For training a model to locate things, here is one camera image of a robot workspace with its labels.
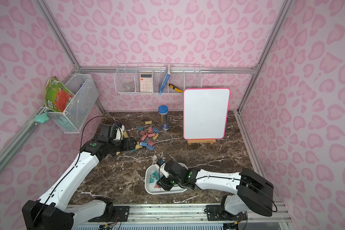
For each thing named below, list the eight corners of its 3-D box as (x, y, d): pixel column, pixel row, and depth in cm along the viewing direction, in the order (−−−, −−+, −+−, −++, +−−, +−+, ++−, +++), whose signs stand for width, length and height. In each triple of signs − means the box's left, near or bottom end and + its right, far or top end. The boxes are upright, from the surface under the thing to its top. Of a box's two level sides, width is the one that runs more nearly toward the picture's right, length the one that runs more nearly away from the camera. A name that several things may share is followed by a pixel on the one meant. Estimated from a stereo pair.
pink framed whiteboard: (183, 142, 103) (184, 106, 76) (183, 125, 113) (184, 88, 87) (221, 142, 103) (236, 106, 76) (217, 124, 113) (229, 88, 86)
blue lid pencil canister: (160, 130, 110) (157, 112, 95) (161, 123, 114) (158, 105, 99) (169, 130, 110) (167, 112, 95) (169, 123, 114) (168, 105, 99)
